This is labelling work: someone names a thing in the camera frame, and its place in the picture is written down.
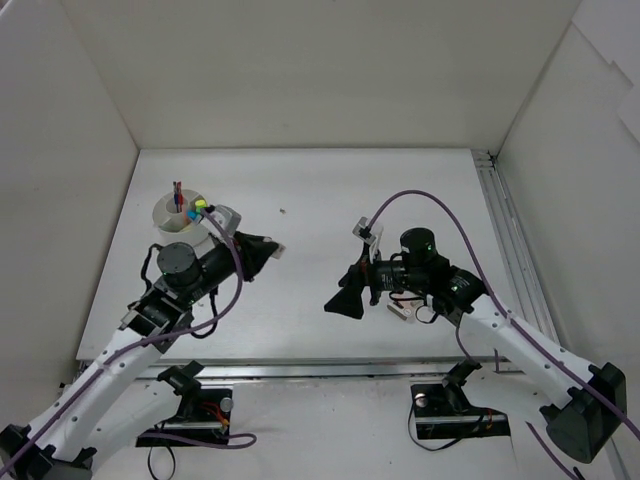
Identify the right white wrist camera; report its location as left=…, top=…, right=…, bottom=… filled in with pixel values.
left=352, top=217, right=384, bottom=259

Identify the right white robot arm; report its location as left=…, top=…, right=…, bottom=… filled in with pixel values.
left=324, top=227, right=627, bottom=464

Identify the aluminium rail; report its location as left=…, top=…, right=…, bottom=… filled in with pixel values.
left=74, top=355, right=521, bottom=381
left=472, top=149, right=626, bottom=480

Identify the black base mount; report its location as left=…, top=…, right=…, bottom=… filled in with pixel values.
left=407, top=360, right=511, bottom=453
left=135, top=386, right=234, bottom=448

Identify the white round divided container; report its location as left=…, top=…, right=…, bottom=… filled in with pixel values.
left=152, top=189, right=209, bottom=247

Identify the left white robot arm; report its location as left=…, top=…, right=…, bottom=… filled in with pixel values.
left=1, top=232, right=283, bottom=479

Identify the aluminium rail right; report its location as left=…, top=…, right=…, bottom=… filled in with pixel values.
left=472, top=149, right=626, bottom=480

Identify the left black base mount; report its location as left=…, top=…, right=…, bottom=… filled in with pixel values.
left=135, top=386, right=234, bottom=448

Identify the aluminium rail front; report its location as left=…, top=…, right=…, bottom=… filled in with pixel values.
left=74, top=355, right=521, bottom=381

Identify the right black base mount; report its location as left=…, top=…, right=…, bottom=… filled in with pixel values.
left=407, top=360, right=511, bottom=453

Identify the red gel pen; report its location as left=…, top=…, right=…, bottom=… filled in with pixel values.
left=177, top=181, right=183, bottom=212

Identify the blue gel pen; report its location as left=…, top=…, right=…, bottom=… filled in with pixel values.
left=173, top=181, right=180, bottom=212

